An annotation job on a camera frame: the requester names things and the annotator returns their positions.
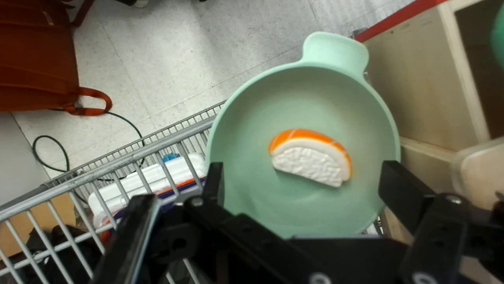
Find toy apple slice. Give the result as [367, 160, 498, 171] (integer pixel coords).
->
[268, 129, 355, 190]

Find clear bin with blue contents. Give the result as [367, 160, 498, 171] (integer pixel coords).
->
[85, 152, 210, 223]

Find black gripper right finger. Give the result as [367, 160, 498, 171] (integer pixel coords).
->
[378, 160, 474, 284]

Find metal wire shelf rack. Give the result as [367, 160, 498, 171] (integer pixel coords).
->
[0, 102, 227, 284]

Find wooden box with red drawer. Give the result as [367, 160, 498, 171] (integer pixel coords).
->
[353, 0, 504, 212]

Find mint green bowl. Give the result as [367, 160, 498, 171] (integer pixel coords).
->
[205, 31, 403, 242]

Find black floor cable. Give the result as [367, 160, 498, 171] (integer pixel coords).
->
[30, 110, 148, 176]

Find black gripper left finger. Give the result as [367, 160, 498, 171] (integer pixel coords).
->
[185, 162, 337, 284]

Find small open cardboard box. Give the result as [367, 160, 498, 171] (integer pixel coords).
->
[0, 195, 77, 260]

